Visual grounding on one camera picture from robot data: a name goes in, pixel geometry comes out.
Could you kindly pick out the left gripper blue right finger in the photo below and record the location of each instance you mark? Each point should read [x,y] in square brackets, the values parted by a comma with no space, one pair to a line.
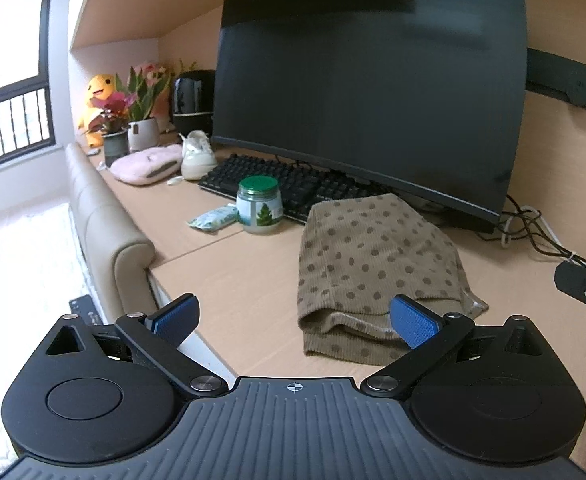
[431,338]

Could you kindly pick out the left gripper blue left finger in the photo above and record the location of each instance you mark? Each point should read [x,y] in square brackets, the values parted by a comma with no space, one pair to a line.
[155,339]

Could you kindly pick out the brown polka dot dress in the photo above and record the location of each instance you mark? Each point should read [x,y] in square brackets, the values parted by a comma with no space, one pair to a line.
[356,256]

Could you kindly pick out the beige padded headboard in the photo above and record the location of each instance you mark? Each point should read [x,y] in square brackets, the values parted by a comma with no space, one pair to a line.
[117,253]

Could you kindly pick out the white green wipes packet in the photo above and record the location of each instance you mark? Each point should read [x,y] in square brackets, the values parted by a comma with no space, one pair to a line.
[215,219]

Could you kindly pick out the green lidded glass jar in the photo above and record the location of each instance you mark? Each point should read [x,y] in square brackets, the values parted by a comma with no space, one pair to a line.
[259,204]

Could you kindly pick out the pink fluffy pouch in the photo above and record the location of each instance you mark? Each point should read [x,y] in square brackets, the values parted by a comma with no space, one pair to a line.
[148,166]

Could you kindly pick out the white sneaker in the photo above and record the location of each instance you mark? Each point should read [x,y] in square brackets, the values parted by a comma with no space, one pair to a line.
[198,158]

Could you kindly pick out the black mechanical keyboard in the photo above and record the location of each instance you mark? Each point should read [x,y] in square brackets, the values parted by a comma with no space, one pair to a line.
[301,185]

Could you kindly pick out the potted red leaf plant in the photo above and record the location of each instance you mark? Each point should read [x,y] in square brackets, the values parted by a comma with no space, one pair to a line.
[112,123]

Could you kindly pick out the black round speaker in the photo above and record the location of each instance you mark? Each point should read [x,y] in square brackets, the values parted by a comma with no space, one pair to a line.
[192,101]

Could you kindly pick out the black curved monitor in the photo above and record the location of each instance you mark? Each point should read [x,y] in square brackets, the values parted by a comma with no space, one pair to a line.
[425,96]

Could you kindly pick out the green leaf plant white pot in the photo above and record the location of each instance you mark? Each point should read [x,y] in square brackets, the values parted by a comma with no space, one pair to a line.
[148,113]

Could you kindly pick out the black framed window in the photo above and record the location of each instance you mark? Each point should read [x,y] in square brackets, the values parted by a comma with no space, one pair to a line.
[25,110]

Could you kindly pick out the black wall power strip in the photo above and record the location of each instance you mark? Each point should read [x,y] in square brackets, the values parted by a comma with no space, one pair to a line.
[560,78]

